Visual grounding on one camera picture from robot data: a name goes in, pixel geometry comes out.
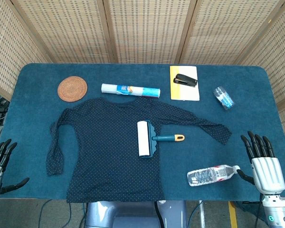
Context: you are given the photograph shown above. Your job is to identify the black stapler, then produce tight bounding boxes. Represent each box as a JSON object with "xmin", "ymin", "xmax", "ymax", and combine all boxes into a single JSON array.
[{"xmin": 173, "ymin": 73, "xmax": 198, "ymax": 88}]

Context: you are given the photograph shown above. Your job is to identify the yellow floor tape strip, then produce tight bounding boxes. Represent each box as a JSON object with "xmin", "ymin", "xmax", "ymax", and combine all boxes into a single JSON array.
[{"xmin": 228, "ymin": 201, "xmax": 238, "ymax": 228}]

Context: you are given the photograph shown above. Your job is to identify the yellow and white notebook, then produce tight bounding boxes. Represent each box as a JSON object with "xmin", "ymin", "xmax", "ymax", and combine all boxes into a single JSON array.
[{"xmin": 170, "ymin": 66, "xmax": 200, "ymax": 102}]

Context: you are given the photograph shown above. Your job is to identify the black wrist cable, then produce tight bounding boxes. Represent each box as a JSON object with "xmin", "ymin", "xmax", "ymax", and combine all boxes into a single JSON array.
[{"xmin": 253, "ymin": 194, "xmax": 264, "ymax": 225}]

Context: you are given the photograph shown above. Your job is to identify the clear plastic water bottle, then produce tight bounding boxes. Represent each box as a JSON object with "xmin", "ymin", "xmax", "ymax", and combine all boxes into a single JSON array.
[{"xmin": 187, "ymin": 164, "xmax": 241, "ymax": 187}]

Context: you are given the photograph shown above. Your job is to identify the teal lint roller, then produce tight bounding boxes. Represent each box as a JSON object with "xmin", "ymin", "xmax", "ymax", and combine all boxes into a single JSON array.
[{"xmin": 137, "ymin": 120, "xmax": 185, "ymax": 159}]

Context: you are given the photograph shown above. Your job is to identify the white plastic bags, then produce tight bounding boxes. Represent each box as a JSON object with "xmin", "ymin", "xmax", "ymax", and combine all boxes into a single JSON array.
[{"xmin": 101, "ymin": 83, "xmax": 161, "ymax": 98}]

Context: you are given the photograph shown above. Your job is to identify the blue floor cable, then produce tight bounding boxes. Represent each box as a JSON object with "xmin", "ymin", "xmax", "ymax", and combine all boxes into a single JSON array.
[{"xmin": 188, "ymin": 201, "xmax": 203, "ymax": 228}]

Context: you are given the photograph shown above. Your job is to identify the black and silver right hand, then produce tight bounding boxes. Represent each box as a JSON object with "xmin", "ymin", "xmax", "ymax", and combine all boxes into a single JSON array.
[{"xmin": 236, "ymin": 130, "xmax": 285, "ymax": 195}]

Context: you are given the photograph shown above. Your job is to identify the dark polka dot shirt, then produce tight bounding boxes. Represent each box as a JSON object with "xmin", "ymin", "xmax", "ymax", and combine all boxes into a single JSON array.
[{"xmin": 46, "ymin": 97, "xmax": 233, "ymax": 204}]

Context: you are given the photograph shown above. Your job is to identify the blue carpet tablecloth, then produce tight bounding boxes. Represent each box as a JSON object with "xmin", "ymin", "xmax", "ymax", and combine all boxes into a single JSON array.
[{"xmin": 0, "ymin": 63, "xmax": 285, "ymax": 202}]

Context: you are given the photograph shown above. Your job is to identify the woven bamboo folding screen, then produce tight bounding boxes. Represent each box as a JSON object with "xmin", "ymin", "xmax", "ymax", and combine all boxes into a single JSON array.
[{"xmin": 0, "ymin": 0, "xmax": 285, "ymax": 167}]

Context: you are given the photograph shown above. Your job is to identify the round rattan coaster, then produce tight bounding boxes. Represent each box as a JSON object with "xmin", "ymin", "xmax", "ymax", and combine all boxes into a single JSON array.
[{"xmin": 57, "ymin": 76, "xmax": 88, "ymax": 103}]

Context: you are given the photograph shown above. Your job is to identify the grey robot torso base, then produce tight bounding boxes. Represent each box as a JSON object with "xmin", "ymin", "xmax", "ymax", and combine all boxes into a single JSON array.
[{"xmin": 85, "ymin": 200, "xmax": 188, "ymax": 228}]

